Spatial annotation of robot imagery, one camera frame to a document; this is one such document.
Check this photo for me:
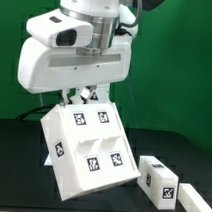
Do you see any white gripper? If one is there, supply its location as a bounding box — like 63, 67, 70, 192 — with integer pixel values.
17, 38, 131, 106

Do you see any white cabinet door panel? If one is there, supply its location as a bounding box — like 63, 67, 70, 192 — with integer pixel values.
95, 103, 140, 181

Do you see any white door panel front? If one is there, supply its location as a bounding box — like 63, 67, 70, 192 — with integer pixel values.
56, 105, 108, 192

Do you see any white cabinet box body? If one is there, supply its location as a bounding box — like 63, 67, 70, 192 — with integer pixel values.
41, 103, 139, 200

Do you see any white cabinet block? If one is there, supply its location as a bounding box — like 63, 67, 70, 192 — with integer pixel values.
137, 156, 179, 210

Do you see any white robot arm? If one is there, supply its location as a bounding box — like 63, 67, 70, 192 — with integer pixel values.
17, 0, 165, 101

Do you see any white marker sheet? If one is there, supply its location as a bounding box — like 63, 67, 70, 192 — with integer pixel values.
44, 154, 53, 167

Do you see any white bar piece right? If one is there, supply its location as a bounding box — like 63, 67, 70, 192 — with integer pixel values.
178, 183, 212, 212

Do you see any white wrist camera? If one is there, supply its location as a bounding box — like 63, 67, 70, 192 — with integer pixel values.
26, 9, 93, 48

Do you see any grey corrugated cable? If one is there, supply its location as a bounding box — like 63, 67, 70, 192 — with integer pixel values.
115, 0, 144, 38

